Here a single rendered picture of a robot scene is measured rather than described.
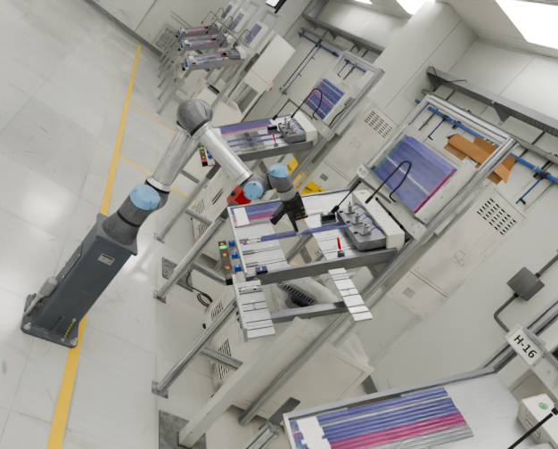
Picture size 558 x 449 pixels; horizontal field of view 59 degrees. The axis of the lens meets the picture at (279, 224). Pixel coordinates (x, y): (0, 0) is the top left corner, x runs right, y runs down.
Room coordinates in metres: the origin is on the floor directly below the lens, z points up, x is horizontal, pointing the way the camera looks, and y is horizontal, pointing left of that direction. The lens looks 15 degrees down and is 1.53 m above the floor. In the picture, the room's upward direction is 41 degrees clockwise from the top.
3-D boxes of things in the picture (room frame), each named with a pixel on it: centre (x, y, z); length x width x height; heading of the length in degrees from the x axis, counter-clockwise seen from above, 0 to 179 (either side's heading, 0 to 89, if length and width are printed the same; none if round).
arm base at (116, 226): (1.90, 0.49, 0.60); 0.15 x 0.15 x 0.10
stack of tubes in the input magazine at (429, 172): (2.53, -0.37, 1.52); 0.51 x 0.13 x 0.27; 28
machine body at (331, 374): (2.64, -0.45, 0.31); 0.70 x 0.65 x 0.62; 28
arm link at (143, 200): (1.90, 0.49, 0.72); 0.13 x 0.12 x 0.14; 4
